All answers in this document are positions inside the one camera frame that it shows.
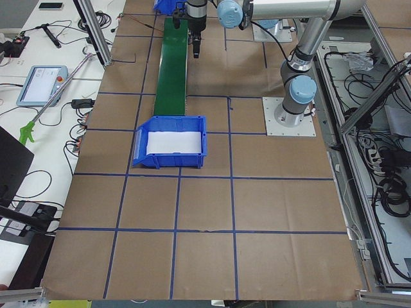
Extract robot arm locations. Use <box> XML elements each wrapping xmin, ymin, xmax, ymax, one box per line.
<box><xmin>217</xmin><ymin>0</ymin><xmax>365</xmax><ymax>127</ymax></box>
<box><xmin>172</xmin><ymin>0</ymin><xmax>207</xmax><ymax>58</ymax></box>

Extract blue bin right side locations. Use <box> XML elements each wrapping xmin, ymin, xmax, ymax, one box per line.
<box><xmin>153</xmin><ymin>0</ymin><xmax>179</xmax><ymax>15</ymax></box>

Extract blue bin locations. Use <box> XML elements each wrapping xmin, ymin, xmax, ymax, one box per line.
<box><xmin>153</xmin><ymin>0</ymin><xmax>179</xmax><ymax>15</ymax></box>
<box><xmin>132</xmin><ymin>115</ymin><xmax>207</xmax><ymax>169</ymax></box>

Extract green conveyor belt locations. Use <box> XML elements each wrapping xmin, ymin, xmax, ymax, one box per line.
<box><xmin>153</xmin><ymin>17</ymin><xmax>188</xmax><ymax>116</ymax></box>

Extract white foam pad left bin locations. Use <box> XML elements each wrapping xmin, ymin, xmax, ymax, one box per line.
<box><xmin>146</xmin><ymin>132</ymin><xmax>202</xmax><ymax>154</ymax></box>

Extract blue bin left side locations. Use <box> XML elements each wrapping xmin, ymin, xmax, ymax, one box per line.
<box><xmin>132</xmin><ymin>115</ymin><xmax>207</xmax><ymax>169</ymax></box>

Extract black power adapter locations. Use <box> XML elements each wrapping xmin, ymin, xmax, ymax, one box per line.
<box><xmin>71</xmin><ymin>98</ymin><xmax>95</xmax><ymax>109</ymax></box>

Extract teach pendant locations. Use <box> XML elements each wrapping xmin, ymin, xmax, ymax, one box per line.
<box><xmin>16</xmin><ymin>65</ymin><xmax>68</xmax><ymax>107</ymax></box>

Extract red black conveyor wire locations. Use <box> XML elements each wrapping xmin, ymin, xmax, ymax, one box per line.
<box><xmin>118</xmin><ymin>12</ymin><xmax>166</xmax><ymax>33</ymax></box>

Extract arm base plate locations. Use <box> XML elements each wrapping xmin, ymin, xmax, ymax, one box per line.
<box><xmin>262</xmin><ymin>97</ymin><xmax>316</xmax><ymax>137</ymax></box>
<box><xmin>252</xmin><ymin>19</ymin><xmax>293</xmax><ymax>43</ymax></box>

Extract aluminium frame post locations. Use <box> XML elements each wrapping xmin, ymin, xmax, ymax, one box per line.
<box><xmin>73</xmin><ymin>0</ymin><xmax>112</xmax><ymax>67</ymax></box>

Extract green handled reacher tool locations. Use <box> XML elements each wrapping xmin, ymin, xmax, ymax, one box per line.
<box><xmin>19</xmin><ymin>53</ymin><xmax>94</xmax><ymax>146</ymax></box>

